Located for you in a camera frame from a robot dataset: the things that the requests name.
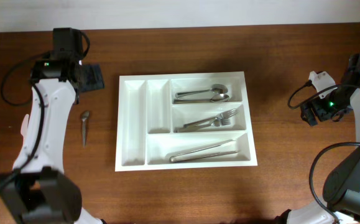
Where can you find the metal tablespoon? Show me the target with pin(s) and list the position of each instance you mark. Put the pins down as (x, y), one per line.
(215, 88)
(215, 99)

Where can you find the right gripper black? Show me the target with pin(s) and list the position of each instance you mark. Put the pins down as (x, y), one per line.
(322, 114)

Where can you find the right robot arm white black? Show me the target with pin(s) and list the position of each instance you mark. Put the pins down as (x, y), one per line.
(340, 200)

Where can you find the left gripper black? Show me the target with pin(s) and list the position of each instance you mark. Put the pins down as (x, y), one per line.
(96, 79)

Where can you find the white plastic cutlery tray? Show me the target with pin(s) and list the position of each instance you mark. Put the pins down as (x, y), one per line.
(147, 119)

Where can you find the metal fork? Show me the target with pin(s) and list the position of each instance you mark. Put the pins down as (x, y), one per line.
(215, 123)
(224, 115)

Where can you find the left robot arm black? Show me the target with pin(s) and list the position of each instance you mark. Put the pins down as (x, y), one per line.
(36, 190)

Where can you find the white plastic knife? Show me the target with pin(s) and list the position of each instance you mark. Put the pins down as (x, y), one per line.
(24, 126)

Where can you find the small metal teaspoon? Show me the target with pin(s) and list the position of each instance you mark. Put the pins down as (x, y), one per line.
(84, 117)

